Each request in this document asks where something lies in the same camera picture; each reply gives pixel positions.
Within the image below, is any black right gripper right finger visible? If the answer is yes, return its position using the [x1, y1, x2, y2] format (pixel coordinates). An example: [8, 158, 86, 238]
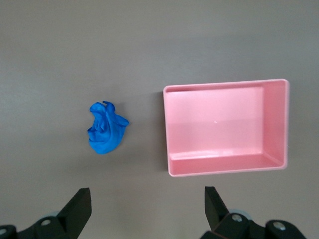
[200, 186, 307, 239]

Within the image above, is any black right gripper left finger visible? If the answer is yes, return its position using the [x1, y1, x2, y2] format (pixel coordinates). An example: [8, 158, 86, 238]
[0, 188, 92, 239]

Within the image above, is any blue glove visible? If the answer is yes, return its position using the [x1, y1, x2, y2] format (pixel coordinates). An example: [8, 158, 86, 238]
[87, 100, 130, 154]

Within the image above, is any pink plastic bin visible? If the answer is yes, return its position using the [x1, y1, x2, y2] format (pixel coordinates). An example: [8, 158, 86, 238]
[162, 78, 290, 178]

